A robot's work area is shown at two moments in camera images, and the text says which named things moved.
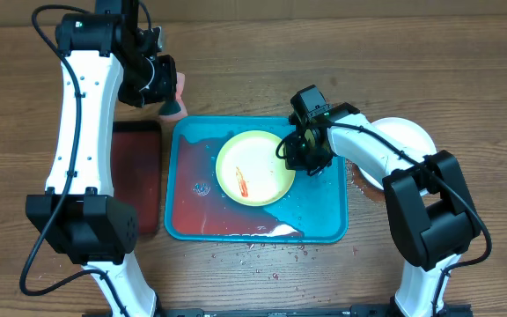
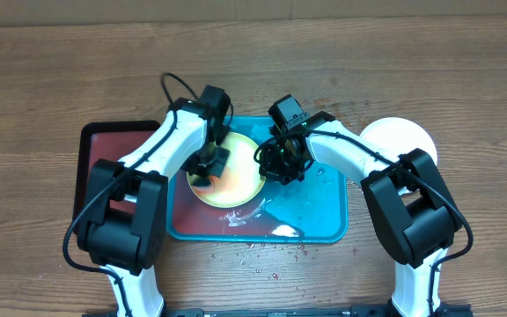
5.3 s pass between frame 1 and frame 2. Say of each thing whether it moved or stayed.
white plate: stayed
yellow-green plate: moved
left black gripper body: moved
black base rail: stayed
